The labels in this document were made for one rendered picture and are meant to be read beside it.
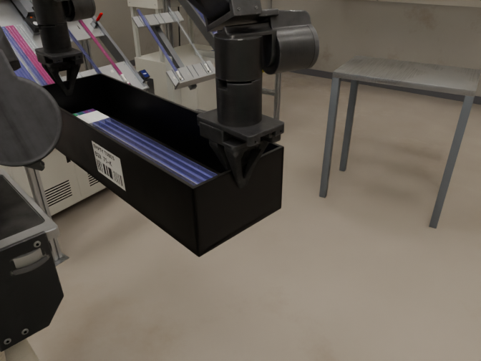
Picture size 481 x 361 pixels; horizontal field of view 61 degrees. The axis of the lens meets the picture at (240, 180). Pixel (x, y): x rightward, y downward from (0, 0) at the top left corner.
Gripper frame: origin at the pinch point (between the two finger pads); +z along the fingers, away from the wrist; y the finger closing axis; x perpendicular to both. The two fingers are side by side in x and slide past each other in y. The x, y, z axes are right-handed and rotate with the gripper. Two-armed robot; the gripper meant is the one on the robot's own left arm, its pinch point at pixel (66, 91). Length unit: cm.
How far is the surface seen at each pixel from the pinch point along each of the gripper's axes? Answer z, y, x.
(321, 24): 54, 208, -384
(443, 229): 111, -37, -178
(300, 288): 111, -11, -83
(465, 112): 42, -32, -175
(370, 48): 73, 147, -396
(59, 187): 90, 122, -29
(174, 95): 53, 114, -106
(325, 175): 96, 31, -156
